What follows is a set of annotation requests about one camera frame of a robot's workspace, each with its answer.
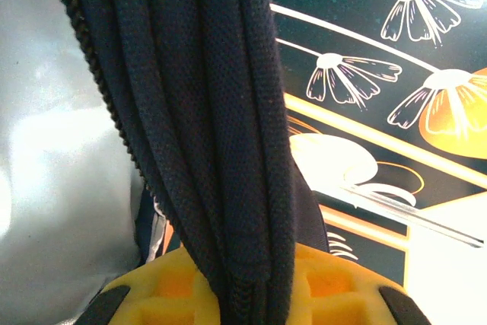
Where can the navy blue backpack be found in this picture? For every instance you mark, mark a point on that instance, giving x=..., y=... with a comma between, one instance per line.
x=213, y=112

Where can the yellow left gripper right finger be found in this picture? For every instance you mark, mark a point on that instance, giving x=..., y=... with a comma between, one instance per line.
x=335, y=294

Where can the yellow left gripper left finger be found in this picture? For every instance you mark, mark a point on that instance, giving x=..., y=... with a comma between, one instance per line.
x=167, y=294

